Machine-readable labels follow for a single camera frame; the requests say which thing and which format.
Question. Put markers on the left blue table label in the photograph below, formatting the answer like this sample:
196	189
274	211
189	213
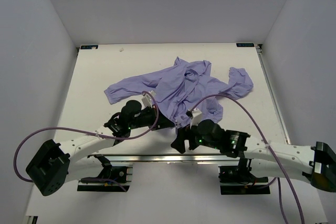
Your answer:
88	47

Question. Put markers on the blue table label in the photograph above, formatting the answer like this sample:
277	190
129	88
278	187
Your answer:
244	45
88	47

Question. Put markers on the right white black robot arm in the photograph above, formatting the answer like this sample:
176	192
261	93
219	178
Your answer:
312	164

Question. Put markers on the right blue table label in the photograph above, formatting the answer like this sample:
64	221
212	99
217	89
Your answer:
244	45

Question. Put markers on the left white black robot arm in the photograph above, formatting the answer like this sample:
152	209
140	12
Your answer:
50	167

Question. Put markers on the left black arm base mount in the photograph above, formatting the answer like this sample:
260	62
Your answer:
112	178

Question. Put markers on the lavender purple jacket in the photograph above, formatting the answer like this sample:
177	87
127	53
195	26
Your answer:
178	88

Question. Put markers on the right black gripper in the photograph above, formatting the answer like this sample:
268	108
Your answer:
183	133

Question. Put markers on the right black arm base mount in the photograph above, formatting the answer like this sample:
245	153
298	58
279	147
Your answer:
236	179

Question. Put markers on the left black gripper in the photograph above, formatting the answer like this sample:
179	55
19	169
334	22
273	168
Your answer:
163	122

